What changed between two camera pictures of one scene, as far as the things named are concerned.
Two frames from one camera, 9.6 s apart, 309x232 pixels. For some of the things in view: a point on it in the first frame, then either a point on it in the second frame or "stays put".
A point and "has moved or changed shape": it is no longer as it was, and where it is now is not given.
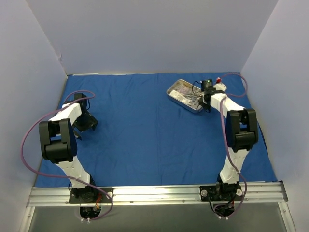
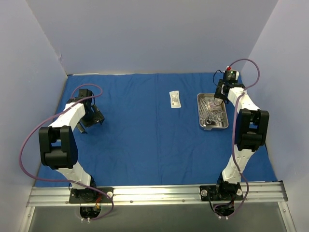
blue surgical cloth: [145, 138] stays put
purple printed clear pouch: [185, 88] has moved or changed shape
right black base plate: [222, 192] stays put
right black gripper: [204, 102] to [219, 91]
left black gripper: [89, 123] to [95, 118]
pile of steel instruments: [193, 98] to [207, 116]
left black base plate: [89, 195] stays put
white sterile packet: [181, 96] to [175, 99]
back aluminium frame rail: [100, 74] stays put
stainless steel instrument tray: [188, 95] to [212, 111]
